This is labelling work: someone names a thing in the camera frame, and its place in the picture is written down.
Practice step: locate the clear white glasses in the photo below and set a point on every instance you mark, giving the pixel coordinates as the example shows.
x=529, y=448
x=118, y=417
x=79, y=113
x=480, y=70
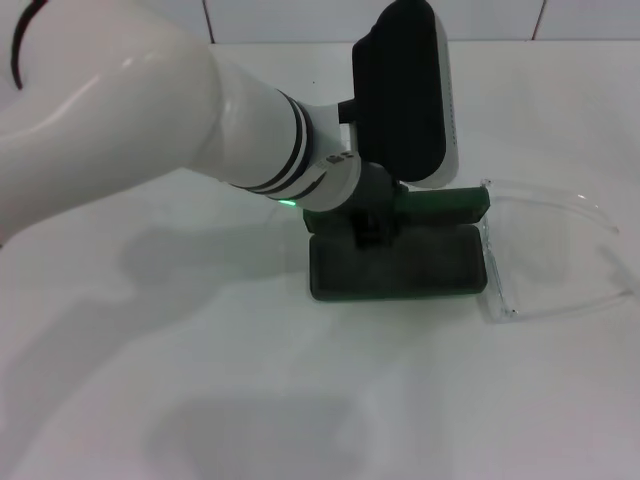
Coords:
x=497, y=300

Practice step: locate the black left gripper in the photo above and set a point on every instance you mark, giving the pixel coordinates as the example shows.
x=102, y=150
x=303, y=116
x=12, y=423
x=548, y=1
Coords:
x=377, y=192

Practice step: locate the silver left camera bracket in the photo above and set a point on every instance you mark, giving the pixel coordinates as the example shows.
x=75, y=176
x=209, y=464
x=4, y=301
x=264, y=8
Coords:
x=348, y=137

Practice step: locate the green glasses case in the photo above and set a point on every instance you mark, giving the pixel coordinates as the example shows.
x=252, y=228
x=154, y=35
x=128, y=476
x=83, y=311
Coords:
x=400, y=270

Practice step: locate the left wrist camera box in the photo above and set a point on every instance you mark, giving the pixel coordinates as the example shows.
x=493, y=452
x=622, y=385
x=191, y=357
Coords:
x=395, y=100

